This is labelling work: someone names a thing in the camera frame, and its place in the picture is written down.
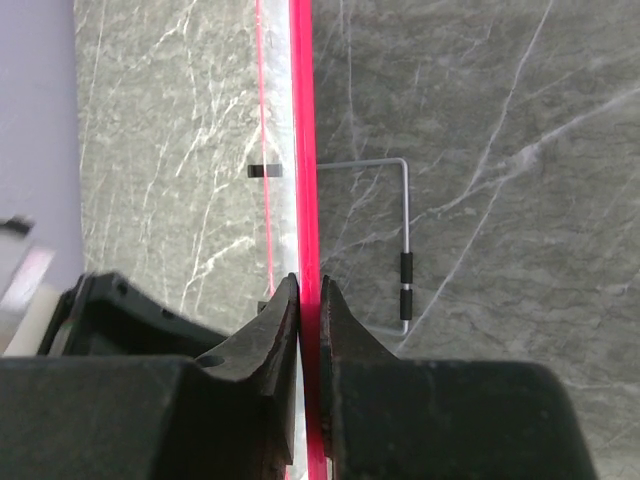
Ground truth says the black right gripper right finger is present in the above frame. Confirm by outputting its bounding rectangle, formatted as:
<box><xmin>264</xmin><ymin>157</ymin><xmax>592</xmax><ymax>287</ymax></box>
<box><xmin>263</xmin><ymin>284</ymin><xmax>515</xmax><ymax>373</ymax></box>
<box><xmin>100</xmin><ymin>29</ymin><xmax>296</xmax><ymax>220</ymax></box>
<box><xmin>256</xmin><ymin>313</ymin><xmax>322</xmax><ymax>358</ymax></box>
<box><xmin>320</xmin><ymin>279</ymin><xmax>597</xmax><ymax>479</ymax></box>

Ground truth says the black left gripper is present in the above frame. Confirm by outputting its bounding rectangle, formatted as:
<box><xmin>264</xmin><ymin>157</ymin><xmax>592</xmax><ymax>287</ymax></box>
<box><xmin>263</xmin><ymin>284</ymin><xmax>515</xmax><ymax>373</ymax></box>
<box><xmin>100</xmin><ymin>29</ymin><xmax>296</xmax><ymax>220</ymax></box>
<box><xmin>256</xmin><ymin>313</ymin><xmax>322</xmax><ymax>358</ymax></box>
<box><xmin>37</xmin><ymin>272</ymin><xmax>227</xmax><ymax>356</ymax></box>

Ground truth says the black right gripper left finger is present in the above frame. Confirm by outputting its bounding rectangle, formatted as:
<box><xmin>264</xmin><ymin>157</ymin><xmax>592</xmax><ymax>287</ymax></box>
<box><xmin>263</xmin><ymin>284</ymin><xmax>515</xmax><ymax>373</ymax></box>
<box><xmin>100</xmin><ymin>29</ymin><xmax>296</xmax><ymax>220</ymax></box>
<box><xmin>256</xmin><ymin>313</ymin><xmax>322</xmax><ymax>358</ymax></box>
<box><xmin>1</xmin><ymin>279</ymin><xmax>298</xmax><ymax>479</ymax></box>

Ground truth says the pink framed whiteboard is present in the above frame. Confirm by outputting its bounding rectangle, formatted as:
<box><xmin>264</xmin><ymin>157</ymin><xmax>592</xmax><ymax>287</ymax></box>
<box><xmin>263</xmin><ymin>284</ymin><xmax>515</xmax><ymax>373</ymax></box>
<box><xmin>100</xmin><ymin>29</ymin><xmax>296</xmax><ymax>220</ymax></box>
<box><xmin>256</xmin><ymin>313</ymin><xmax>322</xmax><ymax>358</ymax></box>
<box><xmin>255</xmin><ymin>1</ymin><xmax>330</xmax><ymax>479</ymax></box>

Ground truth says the grey wire whiteboard stand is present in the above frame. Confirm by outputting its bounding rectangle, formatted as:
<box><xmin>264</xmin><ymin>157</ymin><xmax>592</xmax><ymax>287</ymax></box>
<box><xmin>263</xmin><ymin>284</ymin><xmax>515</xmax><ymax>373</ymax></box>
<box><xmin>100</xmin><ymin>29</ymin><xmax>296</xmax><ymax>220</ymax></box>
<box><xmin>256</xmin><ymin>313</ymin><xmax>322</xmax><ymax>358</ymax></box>
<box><xmin>317</xmin><ymin>157</ymin><xmax>414</xmax><ymax>338</ymax></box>

